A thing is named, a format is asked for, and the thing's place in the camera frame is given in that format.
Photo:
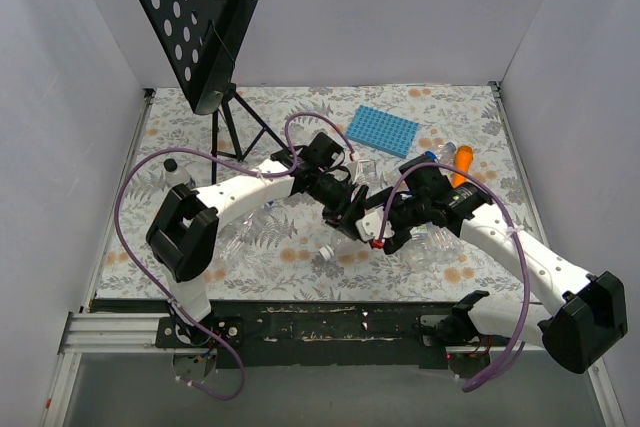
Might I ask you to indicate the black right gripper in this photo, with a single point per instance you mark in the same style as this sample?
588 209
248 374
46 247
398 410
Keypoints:
400 226

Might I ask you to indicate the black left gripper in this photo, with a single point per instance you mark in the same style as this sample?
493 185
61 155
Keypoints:
347 208

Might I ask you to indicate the clear bottle pocari cap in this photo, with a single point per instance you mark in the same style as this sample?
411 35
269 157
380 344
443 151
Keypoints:
340 245

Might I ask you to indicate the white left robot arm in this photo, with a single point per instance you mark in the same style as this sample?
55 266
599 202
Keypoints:
183 234

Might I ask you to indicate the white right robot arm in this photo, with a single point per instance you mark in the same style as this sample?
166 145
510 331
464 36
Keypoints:
576 316

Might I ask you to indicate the blue label pepsi bottle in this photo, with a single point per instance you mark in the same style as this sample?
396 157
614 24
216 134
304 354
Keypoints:
442 153

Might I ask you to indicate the large crumpled clear bottle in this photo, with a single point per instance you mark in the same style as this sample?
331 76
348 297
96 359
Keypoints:
430 245

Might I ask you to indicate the small black cap bottle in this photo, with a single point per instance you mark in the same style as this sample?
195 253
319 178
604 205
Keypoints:
176 174

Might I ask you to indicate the blue studded building plate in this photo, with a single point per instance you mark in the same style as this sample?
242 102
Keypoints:
385 132

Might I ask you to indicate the black music stand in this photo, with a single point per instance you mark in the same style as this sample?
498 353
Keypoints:
202 40

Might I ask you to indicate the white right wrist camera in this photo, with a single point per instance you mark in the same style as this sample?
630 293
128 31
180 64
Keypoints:
374 229

